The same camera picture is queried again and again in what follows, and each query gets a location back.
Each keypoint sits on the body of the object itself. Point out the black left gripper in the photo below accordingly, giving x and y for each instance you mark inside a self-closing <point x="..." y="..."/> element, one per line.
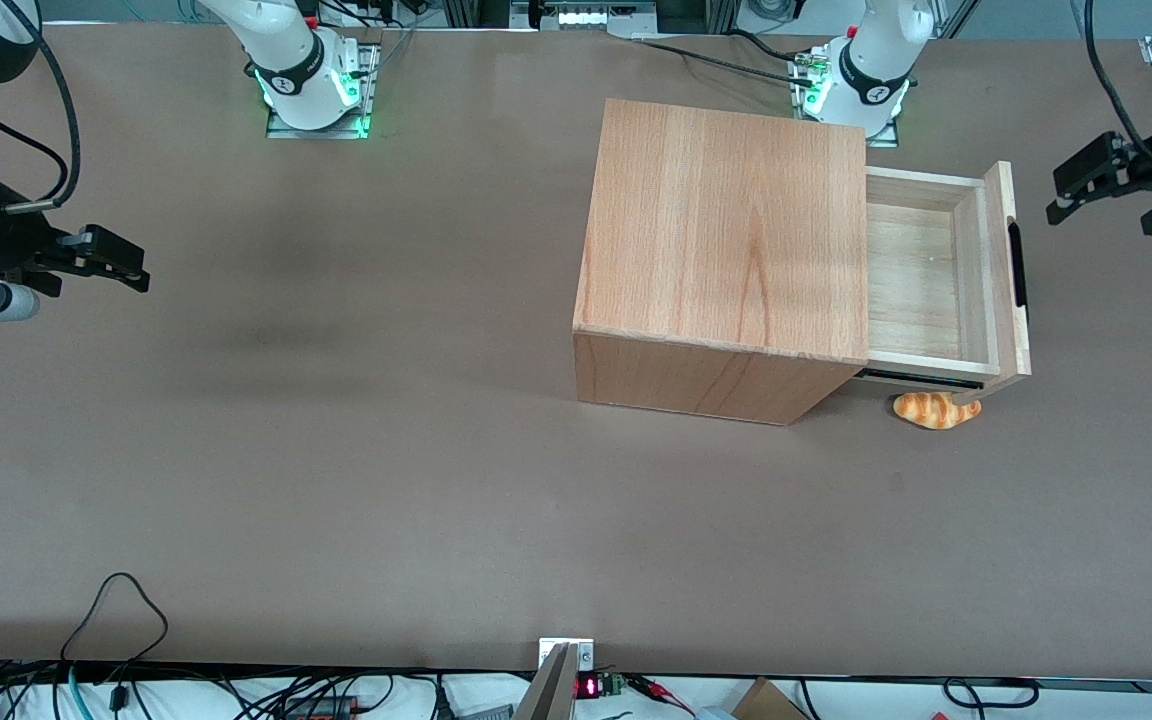
<point x="1150" y="167"/>

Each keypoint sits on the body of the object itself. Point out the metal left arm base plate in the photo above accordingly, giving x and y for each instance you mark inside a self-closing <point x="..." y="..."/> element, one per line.
<point x="884" y="138"/>

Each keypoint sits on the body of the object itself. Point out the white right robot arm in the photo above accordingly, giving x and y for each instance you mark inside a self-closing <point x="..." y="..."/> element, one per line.
<point x="291" y="50"/>

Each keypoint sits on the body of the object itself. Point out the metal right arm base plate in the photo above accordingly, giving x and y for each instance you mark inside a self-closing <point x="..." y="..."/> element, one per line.
<point x="371" y="90"/>

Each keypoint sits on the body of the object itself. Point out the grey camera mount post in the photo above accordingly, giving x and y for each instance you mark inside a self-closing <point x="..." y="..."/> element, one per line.
<point x="548" y="690"/>

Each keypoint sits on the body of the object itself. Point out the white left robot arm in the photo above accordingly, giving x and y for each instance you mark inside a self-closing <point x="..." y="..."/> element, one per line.
<point x="876" y="60"/>

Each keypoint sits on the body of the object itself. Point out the red digit display board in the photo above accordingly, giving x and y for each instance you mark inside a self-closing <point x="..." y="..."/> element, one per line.
<point x="591" y="687"/>

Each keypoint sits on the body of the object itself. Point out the brown cardboard piece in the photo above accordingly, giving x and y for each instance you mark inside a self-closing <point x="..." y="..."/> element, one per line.
<point x="766" y="702"/>

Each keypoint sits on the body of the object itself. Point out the red and black clip leads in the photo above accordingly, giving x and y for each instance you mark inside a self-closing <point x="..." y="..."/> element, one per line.
<point x="656" y="688"/>

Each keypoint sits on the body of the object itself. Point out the striped toy bread roll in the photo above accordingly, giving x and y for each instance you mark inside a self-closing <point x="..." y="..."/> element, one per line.
<point x="936" y="412"/>

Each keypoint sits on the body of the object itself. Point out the white lit panel device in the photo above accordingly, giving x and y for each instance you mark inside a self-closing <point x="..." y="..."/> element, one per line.
<point x="586" y="15"/>

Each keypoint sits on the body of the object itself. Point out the silver camera mount bracket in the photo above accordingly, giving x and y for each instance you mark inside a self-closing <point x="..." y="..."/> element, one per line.
<point x="584" y="652"/>

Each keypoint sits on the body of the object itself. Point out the wooden drawer cabinet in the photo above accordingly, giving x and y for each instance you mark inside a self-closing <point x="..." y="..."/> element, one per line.
<point x="726" y="230"/>

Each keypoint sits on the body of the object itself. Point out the orange and black device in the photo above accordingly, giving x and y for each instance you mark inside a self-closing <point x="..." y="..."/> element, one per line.
<point x="321" y="708"/>

